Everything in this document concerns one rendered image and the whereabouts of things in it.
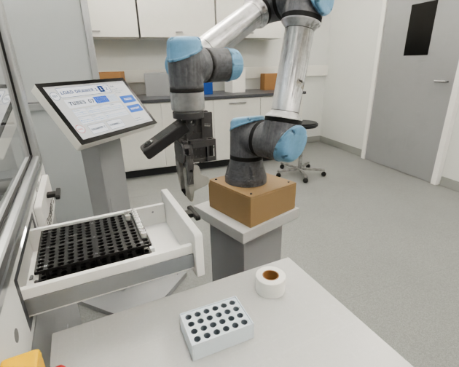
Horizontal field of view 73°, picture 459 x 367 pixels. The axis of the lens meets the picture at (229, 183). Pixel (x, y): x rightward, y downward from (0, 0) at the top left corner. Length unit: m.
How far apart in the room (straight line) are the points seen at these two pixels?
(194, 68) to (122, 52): 3.65
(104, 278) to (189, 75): 0.44
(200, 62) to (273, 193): 0.52
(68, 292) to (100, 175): 1.04
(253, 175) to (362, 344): 0.59
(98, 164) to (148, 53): 2.86
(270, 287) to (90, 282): 0.37
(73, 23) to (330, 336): 2.17
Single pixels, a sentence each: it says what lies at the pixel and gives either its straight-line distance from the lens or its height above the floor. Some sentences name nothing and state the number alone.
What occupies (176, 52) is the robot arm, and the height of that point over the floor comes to 1.29.
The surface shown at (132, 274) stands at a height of 0.87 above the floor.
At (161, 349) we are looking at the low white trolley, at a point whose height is 0.76.
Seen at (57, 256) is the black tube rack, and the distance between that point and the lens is 0.74.
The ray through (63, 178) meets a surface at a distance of 2.48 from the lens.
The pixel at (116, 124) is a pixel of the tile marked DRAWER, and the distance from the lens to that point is 1.59.
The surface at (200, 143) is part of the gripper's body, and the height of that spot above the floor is 1.09.
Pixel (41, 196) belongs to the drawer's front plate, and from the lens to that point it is 1.00.
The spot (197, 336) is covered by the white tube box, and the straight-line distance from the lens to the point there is 0.64.
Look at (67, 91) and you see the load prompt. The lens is 1.58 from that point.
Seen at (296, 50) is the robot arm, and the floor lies 1.29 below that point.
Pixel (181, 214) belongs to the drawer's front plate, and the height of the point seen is 0.93.
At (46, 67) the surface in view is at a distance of 2.37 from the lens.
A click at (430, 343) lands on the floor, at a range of 1.92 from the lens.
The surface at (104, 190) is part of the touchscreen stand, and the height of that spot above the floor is 0.67.
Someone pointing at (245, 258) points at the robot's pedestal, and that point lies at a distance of 1.11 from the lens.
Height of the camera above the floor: 1.26
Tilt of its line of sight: 21 degrees down
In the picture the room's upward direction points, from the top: 1 degrees counter-clockwise
